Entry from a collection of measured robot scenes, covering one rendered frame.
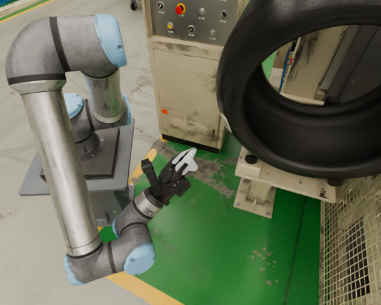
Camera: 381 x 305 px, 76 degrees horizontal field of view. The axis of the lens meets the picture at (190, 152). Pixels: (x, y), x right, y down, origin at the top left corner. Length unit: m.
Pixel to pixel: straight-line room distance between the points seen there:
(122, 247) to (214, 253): 0.99
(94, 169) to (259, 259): 1.12
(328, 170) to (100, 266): 0.70
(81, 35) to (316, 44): 0.77
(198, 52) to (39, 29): 1.05
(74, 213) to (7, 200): 1.59
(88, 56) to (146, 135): 1.67
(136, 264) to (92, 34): 0.59
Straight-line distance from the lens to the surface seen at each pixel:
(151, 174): 0.74
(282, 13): 0.58
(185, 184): 0.78
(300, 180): 1.03
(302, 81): 1.11
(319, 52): 1.06
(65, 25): 0.63
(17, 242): 2.02
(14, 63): 0.64
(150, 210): 0.80
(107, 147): 1.33
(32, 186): 1.38
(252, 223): 1.78
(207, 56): 1.54
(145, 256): 0.74
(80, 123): 1.18
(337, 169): 0.83
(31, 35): 0.64
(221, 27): 1.50
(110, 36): 0.62
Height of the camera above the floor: 1.58
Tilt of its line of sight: 50 degrees down
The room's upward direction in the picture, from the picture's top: straight up
